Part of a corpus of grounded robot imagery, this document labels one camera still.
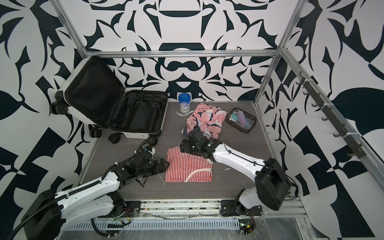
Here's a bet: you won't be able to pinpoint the red white striped cloth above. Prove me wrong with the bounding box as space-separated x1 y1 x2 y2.
166 146 213 183

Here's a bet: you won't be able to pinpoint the pink patterned shorts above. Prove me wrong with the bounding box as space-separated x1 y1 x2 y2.
182 103 228 140

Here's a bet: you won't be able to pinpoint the clear bottle blue cap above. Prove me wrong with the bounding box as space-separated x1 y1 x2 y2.
177 93 191 117

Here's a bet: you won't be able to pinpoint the clear toiletry pouch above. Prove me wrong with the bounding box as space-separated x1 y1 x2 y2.
226 108 257 134

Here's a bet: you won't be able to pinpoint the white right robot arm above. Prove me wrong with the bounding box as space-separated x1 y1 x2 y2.
180 128 294 211

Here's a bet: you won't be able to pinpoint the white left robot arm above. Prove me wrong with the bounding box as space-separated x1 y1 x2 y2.
8 152 170 240

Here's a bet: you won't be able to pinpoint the white suitcase black lining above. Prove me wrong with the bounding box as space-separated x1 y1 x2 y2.
50 56 168 146

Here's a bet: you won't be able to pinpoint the small green circuit board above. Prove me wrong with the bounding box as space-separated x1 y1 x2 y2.
239 218 256 236

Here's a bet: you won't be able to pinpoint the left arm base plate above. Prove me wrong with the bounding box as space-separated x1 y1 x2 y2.
100 201 142 218

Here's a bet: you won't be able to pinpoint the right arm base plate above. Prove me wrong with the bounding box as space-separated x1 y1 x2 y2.
220 200 263 217

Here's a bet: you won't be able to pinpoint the black corrugated cable hose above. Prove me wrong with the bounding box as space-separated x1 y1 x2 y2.
89 218 133 238

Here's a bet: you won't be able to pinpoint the black wall hook rack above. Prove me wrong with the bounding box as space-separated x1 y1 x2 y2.
297 71 367 159

